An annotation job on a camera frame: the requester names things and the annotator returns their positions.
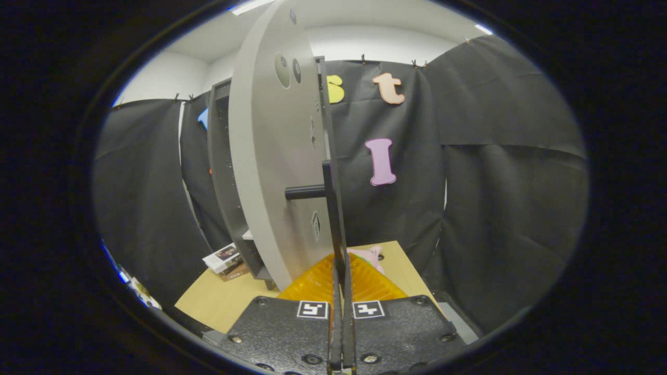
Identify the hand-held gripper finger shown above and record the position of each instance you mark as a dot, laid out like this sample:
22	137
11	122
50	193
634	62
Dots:
336	344
348	344

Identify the light grey shoe cabinet door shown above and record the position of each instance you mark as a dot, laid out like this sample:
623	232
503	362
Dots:
260	156

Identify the dark grey shoe cabinet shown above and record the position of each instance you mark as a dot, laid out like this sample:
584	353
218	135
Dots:
224	172

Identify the pink and green plush toy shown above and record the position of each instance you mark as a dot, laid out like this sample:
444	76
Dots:
370	255

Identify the brown book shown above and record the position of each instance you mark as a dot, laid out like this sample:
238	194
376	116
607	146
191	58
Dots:
234	272

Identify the black backdrop cloth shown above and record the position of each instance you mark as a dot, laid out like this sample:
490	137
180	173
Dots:
495	208

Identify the pile of small printed packets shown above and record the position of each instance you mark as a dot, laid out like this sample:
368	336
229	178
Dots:
138	289

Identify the small ceiling light panel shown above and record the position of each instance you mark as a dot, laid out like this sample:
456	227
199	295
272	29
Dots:
483	29

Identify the long ceiling light panel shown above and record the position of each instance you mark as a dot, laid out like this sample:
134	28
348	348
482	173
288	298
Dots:
250	6

